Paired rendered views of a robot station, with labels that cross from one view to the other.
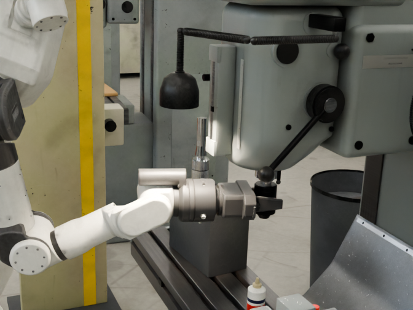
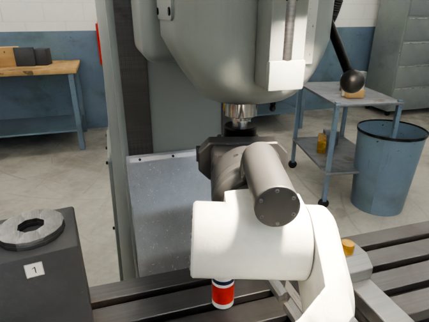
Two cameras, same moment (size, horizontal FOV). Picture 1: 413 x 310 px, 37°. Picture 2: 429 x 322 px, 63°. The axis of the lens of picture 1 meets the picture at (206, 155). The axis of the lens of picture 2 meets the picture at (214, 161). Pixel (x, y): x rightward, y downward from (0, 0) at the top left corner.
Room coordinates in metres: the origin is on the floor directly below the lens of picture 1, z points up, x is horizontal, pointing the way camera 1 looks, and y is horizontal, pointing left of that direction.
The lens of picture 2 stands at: (1.20, 0.36, 1.42)
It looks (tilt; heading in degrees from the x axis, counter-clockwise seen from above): 23 degrees down; 277
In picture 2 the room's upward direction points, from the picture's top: straight up
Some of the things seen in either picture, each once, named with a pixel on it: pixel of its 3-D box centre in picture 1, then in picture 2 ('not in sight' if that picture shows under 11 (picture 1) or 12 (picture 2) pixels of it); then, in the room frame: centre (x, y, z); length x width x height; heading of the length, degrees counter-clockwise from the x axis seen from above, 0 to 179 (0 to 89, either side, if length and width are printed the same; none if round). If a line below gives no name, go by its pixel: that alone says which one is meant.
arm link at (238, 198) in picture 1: (221, 200); (246, 174); (1.21, -0.03, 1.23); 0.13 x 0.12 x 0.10; 9
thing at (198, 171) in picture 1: (200, 171); not in sight; (1.60, 0.02, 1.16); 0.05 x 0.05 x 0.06
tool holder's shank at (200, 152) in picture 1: (201, 138); not in sight; (1.60, 0.02, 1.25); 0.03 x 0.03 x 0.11
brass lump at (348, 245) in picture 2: not in sight; (347, 246); (1.03, -0.15, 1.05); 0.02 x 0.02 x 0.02
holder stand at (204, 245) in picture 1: (207, 222); (7, 287); (1.56, -0.01, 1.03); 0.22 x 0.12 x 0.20; 31
